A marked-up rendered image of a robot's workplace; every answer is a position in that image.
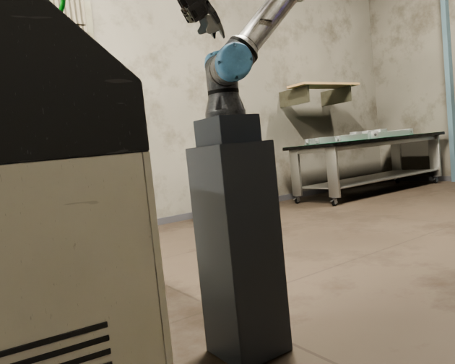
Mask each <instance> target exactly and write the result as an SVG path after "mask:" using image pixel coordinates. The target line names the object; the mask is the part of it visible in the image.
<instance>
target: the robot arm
mask: <svg viewBox="0 0 455 364"><path fill-rule="evenodd" d="M177 1H178V3H179V5H180V6H181V12H182V14H183V15H184V17H185V19H186V18H187V19H188V20H187V19H186V21H187V23H195V22H198V21H199V22H200V27H199V29H198V30H197V32H198V34H200V35H201V34H205V33H208V34H211V36H212V37H213V38H214V39H215V38H216V32H218V31H219V32H220V34H221V36H222V37H223V39H224V38H225V31H224V29H223V26H222V23H221V21H220V18H219V17H218V15H217V13H216V11H215V9H214V7H213V6H212V5H211V4H210V2H209V0H177ZM302 1H304V0H266V1H265V2H264V4H263V5H262V6H261V8H260V9H259V10H258V12H257V13H255V15H254V16H253V17H252V19H251V20H250V21H249V23H248V24H247V25H246V26H245V27H244V28H243V30H242V31H241V32H240V34H239V35H233V36H231V38H230V39H229V40H228V41H227V42H226V44H225V45H224V46H223V47H222V48H221V49H220V50H219V51H213V52H212V53H209V54H208V55H207V56H206V57H205V60H204V68H205V72H206V79H207V92H208V102H207V108H206V112H205V118H210V117H213V116H218V115H237V114H246V109H245V108H244V106H243V103H242V100H241V98H240V95H239V89H238V81H239V80H241V79H243V78H244V77H246V76H247V74H248V73H249V72H250V70H251V67H252V66H253V64H254V63H255V62H256V60H257V59H258V51H259V49H260V48H261V47H262V46H263V44H264V43H265V42H266V41H267V39H268V38H269V36H270V35H271V34H272V33H273V32H274V31H275V29H276V28H277V26H278V25H279V24H280V23H281V21H283V19H284V18H285V17H286V15H287V14H288V13H289V11H290V10H291V9H292V8H293V7H294V5H295V4H296V3H297V2H302ZM208 14H209V15H208Z"/></svg>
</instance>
